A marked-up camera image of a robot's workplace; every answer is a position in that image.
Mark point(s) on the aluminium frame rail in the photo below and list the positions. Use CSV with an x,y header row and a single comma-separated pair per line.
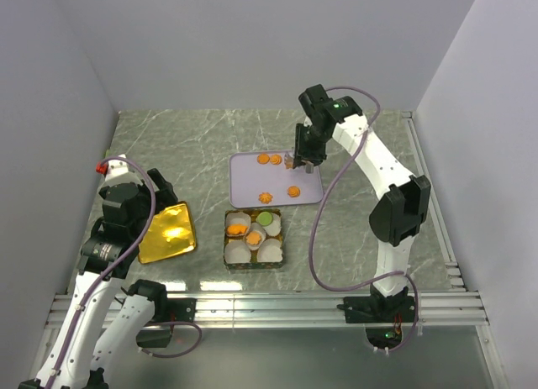
x,y
290,310

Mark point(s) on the metal tongs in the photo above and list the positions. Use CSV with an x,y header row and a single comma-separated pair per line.
x,y
306,165

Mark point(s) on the orange round chip cookie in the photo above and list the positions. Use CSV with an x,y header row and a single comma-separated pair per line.
x,y
263,158

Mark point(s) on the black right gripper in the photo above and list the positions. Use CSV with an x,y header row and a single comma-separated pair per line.
x,y
301,152

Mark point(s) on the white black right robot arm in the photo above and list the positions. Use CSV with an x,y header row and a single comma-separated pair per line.
x,y
402,197

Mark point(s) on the orange flower cookie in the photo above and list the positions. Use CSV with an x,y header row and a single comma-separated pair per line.
x,y
265,197

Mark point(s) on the orange maple leaf cookie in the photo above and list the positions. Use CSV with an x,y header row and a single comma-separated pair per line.
x,y
253,238

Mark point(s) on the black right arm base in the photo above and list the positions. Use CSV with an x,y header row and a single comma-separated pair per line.
x,y
384,317

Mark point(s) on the green round cookie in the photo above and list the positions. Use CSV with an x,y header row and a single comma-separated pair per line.
x,y
264,218

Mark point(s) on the gold tin lid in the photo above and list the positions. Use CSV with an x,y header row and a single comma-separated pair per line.
x,y
171,234

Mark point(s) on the white paper cup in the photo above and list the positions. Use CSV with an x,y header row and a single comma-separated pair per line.
x,y
237,217
258,228
270,251
274,229
237,252

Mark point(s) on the gold green cookie tin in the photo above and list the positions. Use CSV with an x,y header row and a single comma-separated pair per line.
x,y
253,264

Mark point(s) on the lavender plastic tray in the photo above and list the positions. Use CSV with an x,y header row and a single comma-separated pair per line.
x,y
248,179

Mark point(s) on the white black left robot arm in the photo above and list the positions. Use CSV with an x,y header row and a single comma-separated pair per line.
x,y
85,351

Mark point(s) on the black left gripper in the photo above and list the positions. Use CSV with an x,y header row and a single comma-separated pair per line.
x,y
165,197

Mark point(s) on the white camera mount red button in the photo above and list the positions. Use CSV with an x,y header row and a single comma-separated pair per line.
x,y
116,172

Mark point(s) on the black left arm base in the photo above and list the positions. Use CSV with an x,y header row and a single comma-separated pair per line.
x,y
153,335

